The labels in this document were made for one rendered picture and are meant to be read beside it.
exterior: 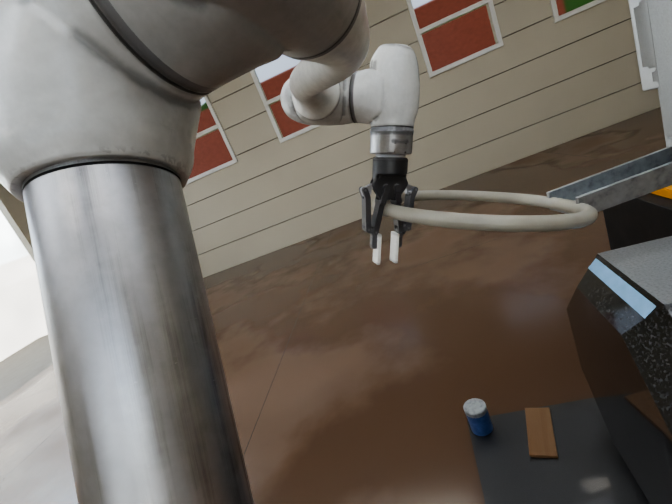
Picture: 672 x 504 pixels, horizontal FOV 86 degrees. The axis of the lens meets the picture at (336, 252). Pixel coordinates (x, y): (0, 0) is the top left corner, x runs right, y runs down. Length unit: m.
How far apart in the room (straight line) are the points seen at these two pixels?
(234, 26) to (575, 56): 7.58
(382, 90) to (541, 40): 6.87
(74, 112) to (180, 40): 0.08
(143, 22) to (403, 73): 0.58
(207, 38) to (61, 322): 0.19
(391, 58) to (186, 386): 0.67
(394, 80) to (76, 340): 0.66
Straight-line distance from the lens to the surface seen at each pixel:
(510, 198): 1.14
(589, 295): 1.33
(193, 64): 0.28
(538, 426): 1.94
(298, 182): 7.12
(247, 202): 7.44
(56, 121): 0.28
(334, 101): 0.77
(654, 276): 1.25
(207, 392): 0.27
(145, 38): 0.27
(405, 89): 0.77
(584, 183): 1.13
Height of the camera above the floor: 1.42
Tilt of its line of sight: 15 degrees down
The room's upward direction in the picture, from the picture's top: 23 degrees counter-clockwise
